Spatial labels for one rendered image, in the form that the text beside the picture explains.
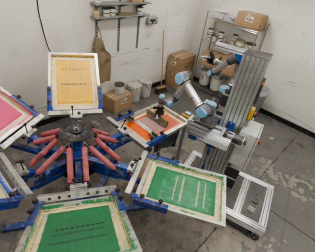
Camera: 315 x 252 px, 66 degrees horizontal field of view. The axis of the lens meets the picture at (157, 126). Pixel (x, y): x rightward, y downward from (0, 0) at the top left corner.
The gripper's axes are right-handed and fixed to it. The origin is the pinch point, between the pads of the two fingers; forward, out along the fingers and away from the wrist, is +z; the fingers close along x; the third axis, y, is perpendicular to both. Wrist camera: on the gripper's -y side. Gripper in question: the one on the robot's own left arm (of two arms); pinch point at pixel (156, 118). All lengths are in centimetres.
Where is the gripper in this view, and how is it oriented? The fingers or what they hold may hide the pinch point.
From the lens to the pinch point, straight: 308.1
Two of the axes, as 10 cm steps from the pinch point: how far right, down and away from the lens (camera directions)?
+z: -1.5, 7.9, 5.9
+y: 7.1, 5.0, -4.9
